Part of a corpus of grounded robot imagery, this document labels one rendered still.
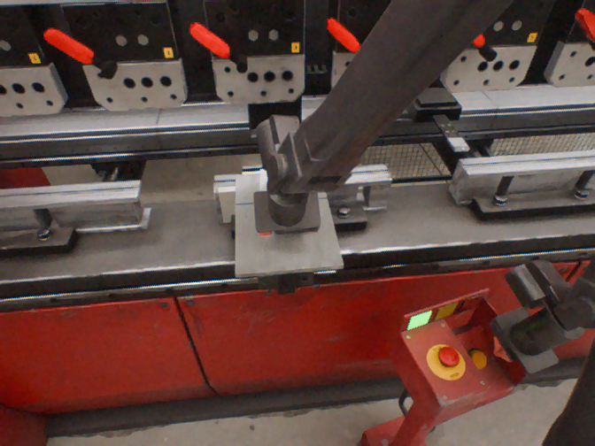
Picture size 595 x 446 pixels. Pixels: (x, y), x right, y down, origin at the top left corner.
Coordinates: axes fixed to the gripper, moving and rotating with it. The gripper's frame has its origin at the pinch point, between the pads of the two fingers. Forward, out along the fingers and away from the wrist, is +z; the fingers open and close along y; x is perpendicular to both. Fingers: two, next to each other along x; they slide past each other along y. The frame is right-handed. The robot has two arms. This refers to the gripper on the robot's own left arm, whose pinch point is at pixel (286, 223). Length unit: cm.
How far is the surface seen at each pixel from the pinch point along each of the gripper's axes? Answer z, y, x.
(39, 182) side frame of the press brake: 71, 86, -42
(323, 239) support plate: -0.2, -6.3, 3.4
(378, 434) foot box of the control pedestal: 72, -26, 54
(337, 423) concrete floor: 87, -15, 53
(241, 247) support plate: -0.6, 8.2, 3.7
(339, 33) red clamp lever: -19.1, -9.8, -23.6
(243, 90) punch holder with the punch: -8.9, 5.5, -21.6
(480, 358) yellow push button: 17, -39, 28
